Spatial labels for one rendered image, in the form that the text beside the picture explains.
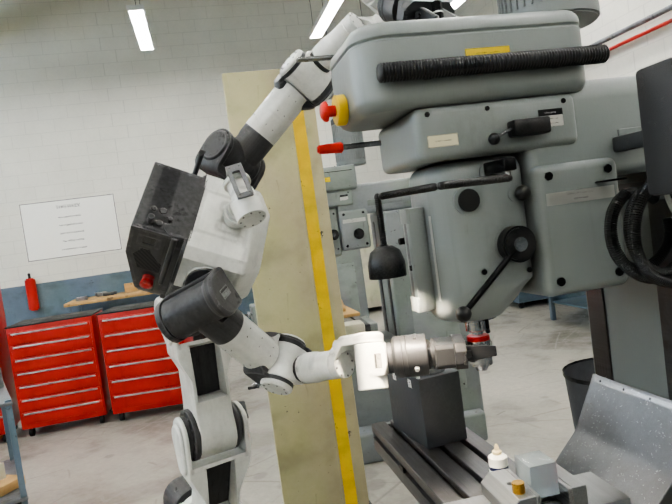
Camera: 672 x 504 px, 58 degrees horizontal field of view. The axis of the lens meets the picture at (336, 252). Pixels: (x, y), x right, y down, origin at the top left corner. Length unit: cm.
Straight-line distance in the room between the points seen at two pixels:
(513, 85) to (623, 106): 25
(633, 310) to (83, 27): 1003
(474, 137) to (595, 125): 26
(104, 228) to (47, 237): 85
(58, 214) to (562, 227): 957
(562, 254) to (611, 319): 36
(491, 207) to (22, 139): 977
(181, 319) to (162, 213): 25
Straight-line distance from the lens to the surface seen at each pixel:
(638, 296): 147
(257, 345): 138
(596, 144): 131
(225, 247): 136
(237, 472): 183
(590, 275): 128
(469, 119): 117
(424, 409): 163
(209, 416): 173
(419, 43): 116
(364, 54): 114
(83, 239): 1033
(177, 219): 138
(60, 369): 600
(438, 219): 118
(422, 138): 113
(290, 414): 303
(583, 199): 127
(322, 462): 314
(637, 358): 152
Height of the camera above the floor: 155
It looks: 3 degrees down
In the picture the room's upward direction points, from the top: 8 degrees counter-clockwise
